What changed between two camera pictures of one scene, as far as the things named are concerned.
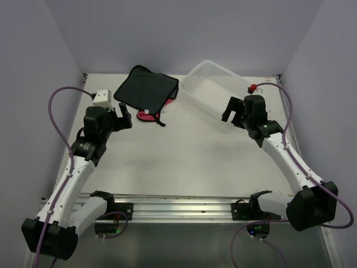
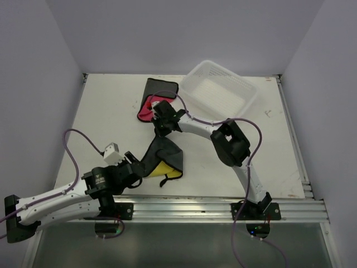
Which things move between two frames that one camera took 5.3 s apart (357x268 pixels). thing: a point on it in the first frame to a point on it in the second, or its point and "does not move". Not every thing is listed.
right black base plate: (250, 211) does not move
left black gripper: (125, 122) to (129, 155)
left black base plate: (127, 208) does not move
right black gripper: (236, 105) to (160, 133)
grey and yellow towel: (147, 91) to (165, 158)
